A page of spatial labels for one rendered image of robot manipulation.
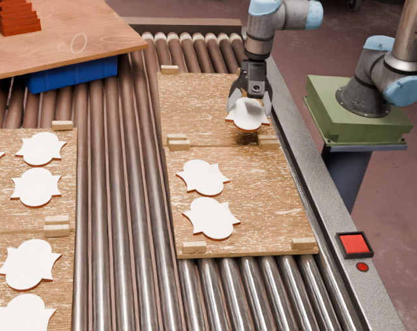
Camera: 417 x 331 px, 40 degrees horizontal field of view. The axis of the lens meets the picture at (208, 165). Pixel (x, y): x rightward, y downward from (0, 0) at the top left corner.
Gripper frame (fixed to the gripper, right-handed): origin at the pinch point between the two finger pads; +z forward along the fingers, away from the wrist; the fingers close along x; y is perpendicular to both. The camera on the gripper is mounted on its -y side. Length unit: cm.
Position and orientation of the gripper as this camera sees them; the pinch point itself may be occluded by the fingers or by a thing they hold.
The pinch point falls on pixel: (247, 114)
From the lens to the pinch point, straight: 167.1
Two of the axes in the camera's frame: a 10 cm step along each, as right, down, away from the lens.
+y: 0.6, -6.4, 7.7
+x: -9.9, -1.1, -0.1
